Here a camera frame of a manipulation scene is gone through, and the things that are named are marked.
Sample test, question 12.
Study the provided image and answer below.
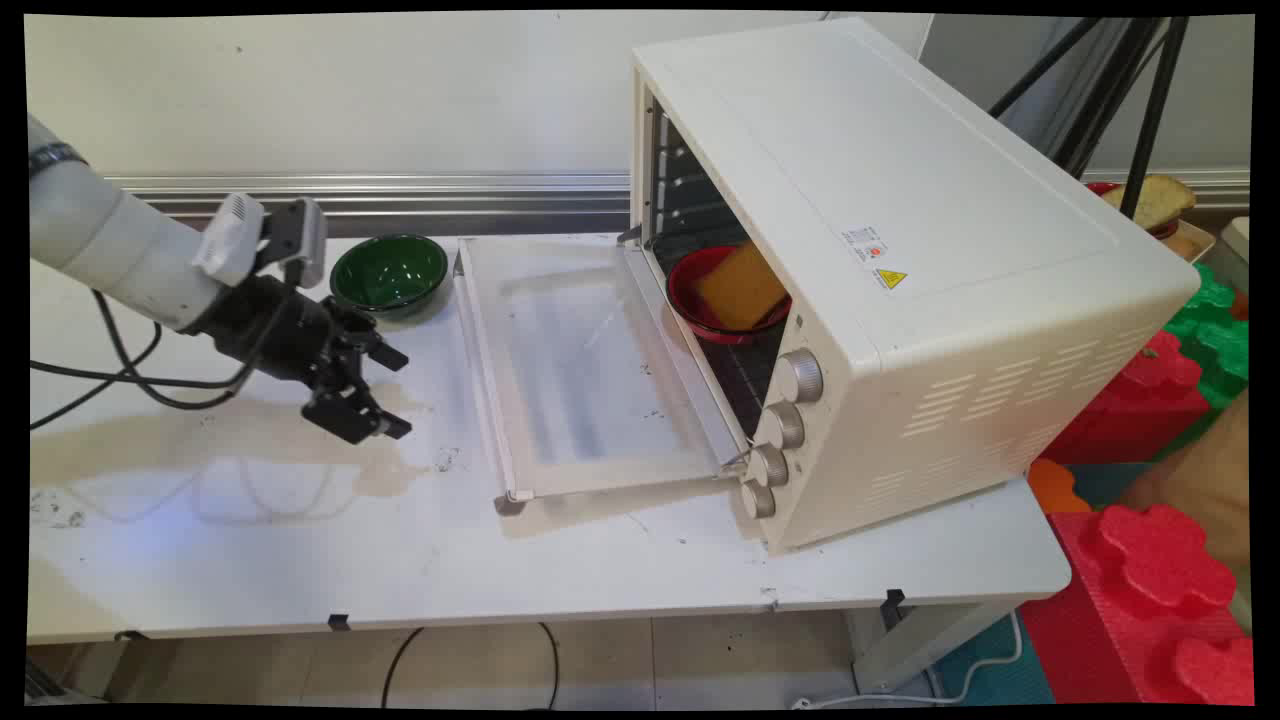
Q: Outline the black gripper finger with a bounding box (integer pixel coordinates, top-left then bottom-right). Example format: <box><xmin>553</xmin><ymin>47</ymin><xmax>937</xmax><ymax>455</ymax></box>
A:
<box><xmin>340</xmin><ymin>312</ymin><xmax>410</xmax><ymax>374</ymax></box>
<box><xmin>301</xmin><ymin>386</ymin><xmax>413</xmax><ymax>446</ymax></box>

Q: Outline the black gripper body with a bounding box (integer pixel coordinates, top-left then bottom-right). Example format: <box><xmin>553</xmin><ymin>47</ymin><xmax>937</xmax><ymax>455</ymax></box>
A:
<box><xmin>184</xmin><ymin>274</ymin><xmax>377</xmax><ymax>398</ymax></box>

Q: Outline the green ceramic bowl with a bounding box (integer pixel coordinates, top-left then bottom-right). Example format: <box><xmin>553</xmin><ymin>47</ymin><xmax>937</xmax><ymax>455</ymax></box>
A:
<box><xmin>329</xmin><ymin>234</ymin><xmax>450</xmax><ymax>321</ymax></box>

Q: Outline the glass oven door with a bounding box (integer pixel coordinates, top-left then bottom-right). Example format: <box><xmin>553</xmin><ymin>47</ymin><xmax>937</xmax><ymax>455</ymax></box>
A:
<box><xmin>452</xmin><ymin>234</ymin><xmax>751</xmax><ymax>516</ymax></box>

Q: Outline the red bowl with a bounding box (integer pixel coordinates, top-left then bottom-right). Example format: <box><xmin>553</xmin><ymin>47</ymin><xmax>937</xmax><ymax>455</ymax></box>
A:
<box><xmin>666</xmin><ymin>245</ymin><xmax>793</xmax><ymax>346</ymax></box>

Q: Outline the yellow sponge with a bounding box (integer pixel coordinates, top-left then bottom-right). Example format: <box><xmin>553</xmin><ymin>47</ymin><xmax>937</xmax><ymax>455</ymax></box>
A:
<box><xmin>696</xmin><ymin>241</ymin><xmax>790</xmax><ymax>332</ymax></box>

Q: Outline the cream toaster oven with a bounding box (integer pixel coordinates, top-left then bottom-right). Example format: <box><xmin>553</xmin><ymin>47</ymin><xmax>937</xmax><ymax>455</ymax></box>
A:
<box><xmin>629</xmin><ymin>16</ymin><xmax>1203</xmax><ymax>556</ymax></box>

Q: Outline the orange foam puzzle mat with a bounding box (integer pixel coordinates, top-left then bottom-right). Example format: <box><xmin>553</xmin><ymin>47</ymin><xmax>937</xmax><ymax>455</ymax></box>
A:
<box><xmin>1027</xmin><ymin>458</ymin><xmax>1092</xmax><ymax>515</ymax></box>

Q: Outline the black tripod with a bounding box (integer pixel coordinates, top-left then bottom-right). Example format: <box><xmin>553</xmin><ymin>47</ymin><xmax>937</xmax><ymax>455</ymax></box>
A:
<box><xmin>988</xmin><ymin>16</ymin><xmax>1191</xmax><ymax>220</ymax></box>

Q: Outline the bread slice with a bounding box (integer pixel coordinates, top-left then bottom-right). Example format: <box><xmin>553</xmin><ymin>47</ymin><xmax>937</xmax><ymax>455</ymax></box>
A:
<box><xmin>1101</xmin><ymin>174</ymin><xmax>1198</xmax><ymax>232</ymax></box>

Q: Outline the white tray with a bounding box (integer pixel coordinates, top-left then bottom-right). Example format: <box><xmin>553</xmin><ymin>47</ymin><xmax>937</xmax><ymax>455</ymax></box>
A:
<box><xmin>1158</xmin><ymin>219</ymin><xmax>1217</xmax><ymax>264</ymax></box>

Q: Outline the green foam puzzle mat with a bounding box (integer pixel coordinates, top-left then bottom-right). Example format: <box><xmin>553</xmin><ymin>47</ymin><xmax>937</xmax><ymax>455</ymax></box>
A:
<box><xmin>1152</xmin><ymin>264</ymin><xmax>1251</xmax><ymax>463</ymax></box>

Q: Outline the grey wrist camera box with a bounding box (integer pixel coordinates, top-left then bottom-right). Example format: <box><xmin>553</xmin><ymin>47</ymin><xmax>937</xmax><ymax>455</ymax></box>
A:
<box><xmin>192</xmin><ymin>193</ymin><xmax>328</xmax><ymax>291</ymax></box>

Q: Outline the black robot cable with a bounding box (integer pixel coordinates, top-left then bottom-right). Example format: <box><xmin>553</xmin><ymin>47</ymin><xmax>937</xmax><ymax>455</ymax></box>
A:
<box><xmin>28</xmin><ymin>262</ymin><xmax>303</xmax><ymax>431</ymax></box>

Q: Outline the black floor cable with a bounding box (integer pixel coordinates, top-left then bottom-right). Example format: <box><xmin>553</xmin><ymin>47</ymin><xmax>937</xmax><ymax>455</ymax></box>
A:
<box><xmin>380</xmin><ymin>622</ymin><xmax>561</xmax><ymax>711</ymax></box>

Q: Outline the white floor cable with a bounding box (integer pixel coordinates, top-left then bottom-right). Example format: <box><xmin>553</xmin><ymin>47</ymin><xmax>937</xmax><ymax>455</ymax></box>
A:
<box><xmin>790</xmin><ymin>610</ymin><xmax>1023</xmax><ymax>709</ymax></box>

